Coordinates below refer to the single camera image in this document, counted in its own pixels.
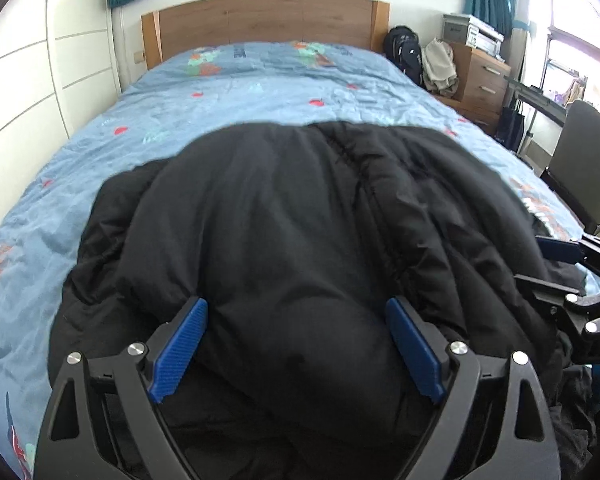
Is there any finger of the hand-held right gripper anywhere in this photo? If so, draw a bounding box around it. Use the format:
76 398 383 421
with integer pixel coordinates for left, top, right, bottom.
514 274 600 366
535 234 600 283

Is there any white printer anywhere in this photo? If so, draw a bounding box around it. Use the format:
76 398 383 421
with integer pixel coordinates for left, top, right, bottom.
442 13 505 53

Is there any black puffer coat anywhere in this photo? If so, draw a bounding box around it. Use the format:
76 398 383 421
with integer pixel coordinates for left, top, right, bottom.
47 120 600 480

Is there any black backpack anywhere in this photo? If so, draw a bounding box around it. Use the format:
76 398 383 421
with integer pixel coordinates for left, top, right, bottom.
383 25 423 86

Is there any wooden headboard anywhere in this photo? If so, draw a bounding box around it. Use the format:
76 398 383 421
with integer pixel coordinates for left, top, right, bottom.
141 0 391 71

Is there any window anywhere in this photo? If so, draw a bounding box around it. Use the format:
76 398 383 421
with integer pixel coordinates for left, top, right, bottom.
530 0 600 91

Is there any glass desk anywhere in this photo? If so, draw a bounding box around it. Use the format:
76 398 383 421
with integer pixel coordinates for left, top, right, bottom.
510 77 571 126

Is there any bed with blue duvet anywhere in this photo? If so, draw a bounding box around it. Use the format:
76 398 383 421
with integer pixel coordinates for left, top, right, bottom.
0 40 600 480

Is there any wooden nightstand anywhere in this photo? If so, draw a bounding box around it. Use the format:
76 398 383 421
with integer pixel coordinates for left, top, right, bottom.
450 42 512 133

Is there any dark office chair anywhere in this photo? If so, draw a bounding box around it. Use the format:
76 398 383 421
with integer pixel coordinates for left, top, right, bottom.
540 100 600 233

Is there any dark hanging bag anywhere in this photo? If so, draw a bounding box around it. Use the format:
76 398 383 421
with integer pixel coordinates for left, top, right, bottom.
495 105 526 151

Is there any white wardrobe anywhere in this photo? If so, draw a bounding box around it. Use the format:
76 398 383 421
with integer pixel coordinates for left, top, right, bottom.
0 0 123 246

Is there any beige garment on nightstand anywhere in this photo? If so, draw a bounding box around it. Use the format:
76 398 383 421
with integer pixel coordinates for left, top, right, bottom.
420 37 461 97

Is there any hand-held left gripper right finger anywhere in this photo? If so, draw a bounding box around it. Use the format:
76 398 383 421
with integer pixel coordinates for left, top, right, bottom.
385 296 561 480

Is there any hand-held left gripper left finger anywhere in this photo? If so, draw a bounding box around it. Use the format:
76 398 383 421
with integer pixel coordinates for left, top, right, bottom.
32 296 210 480

